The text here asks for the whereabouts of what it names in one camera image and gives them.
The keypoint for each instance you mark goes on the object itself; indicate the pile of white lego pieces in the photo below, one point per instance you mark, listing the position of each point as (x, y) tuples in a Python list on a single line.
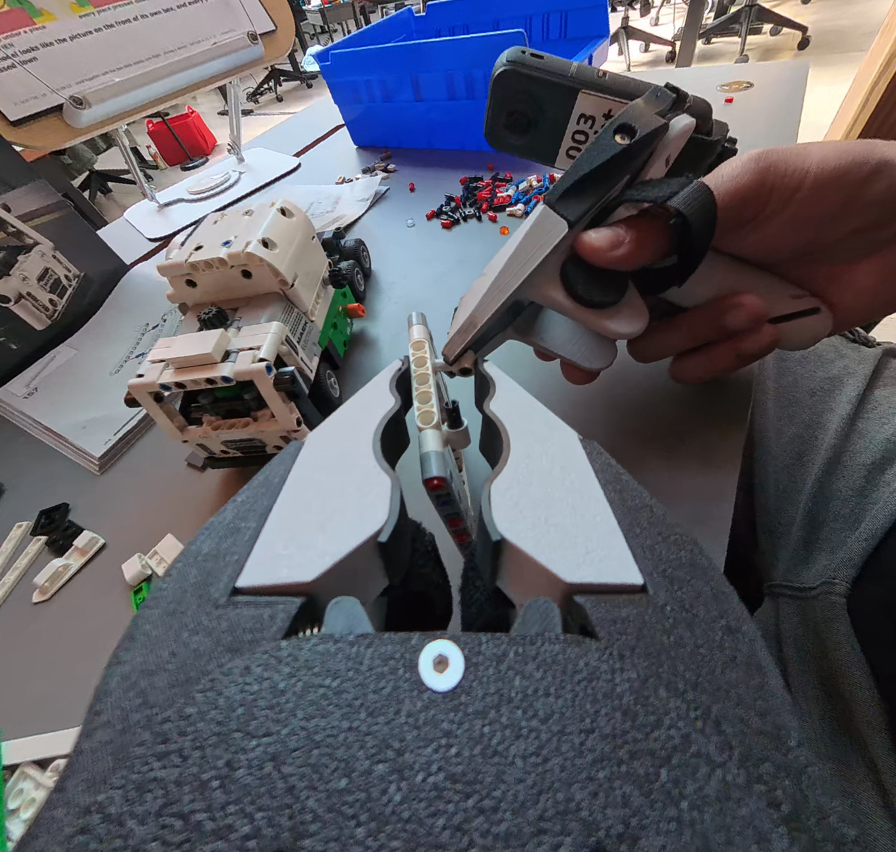
[(70, 561)]

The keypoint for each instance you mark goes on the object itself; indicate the loose paper sheet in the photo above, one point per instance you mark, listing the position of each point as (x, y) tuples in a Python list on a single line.
[(343, 201)]

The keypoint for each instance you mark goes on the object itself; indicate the lego instruction booklet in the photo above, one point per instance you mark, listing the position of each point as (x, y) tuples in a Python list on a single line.
[(70, 390)]

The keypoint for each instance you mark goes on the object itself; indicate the white and green lego parts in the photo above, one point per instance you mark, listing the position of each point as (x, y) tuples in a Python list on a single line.
[(28, 782)]

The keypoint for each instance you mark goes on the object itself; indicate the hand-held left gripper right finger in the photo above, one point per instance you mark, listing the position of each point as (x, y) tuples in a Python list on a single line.
[(560, 509)]

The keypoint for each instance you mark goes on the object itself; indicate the person's right hand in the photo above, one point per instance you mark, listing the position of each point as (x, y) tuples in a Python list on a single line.
[(784, 222)]

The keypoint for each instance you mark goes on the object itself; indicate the red plastic container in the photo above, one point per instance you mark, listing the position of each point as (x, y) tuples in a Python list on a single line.
[(182, 138)]

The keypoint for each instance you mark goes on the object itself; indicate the person's grey sweatshirt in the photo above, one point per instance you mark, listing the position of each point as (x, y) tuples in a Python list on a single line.
[(819, 516)]

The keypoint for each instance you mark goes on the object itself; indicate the black lego plates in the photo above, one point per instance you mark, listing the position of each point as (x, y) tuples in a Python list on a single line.
[(52, 519)]

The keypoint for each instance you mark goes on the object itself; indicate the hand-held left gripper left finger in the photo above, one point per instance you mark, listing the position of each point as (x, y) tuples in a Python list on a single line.
[(322, 509)]

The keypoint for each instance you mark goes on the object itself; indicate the small green lego piece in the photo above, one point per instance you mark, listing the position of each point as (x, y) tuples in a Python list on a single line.
[(141, 596)]

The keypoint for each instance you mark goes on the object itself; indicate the cluster of small dark lego pieces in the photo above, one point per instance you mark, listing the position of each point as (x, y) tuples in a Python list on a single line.
[(378, 165)]

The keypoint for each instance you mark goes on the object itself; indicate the white lego truck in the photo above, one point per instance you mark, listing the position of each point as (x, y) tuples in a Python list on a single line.
[(245, 264)]

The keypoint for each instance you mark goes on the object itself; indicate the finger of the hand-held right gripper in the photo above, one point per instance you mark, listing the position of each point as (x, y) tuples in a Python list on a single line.
[(518, 264), (497, 344)]

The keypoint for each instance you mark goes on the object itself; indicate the round sticker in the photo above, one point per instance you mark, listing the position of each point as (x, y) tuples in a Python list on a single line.
[(735, 86)]

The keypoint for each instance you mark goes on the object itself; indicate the document holder stand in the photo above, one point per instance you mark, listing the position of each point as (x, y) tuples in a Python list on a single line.
[(175, 85)]

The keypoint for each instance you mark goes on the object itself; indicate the grey lego beam assembly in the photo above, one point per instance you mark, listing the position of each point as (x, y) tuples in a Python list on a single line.
[(423, 376)]

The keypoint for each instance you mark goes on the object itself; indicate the pile of small lego pins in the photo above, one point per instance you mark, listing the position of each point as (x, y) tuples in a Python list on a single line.
[(483, 197)]

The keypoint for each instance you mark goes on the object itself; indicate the small white lego connector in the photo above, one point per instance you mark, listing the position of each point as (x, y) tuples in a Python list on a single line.
[(458, 435)]

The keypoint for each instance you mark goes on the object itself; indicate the blue plastic bin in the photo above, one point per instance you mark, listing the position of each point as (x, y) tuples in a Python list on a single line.
[(420, 96), (546, 5)]

